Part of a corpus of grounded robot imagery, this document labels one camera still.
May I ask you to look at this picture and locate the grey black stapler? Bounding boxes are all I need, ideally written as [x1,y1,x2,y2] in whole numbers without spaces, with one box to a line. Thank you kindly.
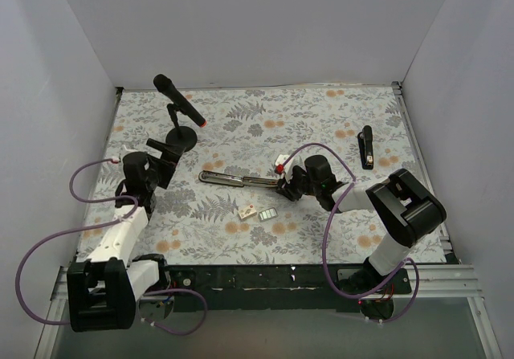
[198,170,278,189]

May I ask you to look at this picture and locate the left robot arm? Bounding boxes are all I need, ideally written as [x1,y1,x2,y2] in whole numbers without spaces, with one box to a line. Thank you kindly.
[67,139,186,332]

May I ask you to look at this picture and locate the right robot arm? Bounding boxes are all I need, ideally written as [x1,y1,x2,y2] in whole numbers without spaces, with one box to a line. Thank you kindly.
[275,155,447,299]

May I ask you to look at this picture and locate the black microphone stand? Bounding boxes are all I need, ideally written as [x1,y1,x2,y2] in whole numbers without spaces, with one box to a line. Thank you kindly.
[165,104,198,153]

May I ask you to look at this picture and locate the staple strips pack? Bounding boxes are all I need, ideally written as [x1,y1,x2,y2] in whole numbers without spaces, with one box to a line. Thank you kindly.
[258,207,278,222]

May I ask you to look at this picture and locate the staple box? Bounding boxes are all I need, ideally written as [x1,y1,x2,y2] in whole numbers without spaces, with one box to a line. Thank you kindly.
[238,205,257,221]

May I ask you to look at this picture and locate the black microphone orange tip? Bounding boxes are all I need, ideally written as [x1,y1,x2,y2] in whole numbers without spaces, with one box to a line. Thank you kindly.
[153,74,206,127]

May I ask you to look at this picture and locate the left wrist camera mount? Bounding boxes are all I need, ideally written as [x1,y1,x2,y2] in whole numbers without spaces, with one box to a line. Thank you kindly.
[108,145,137,164]

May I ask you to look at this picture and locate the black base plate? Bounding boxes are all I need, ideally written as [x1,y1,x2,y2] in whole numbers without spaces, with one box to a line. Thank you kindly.
[141,264,413,318]

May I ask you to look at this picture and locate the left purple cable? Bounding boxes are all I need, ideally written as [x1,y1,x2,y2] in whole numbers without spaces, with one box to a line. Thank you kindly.
[14,156,209,337]

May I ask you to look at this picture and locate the aluminium frame rail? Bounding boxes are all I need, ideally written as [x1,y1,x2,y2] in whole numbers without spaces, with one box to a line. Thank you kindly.
[50,264,483,300]

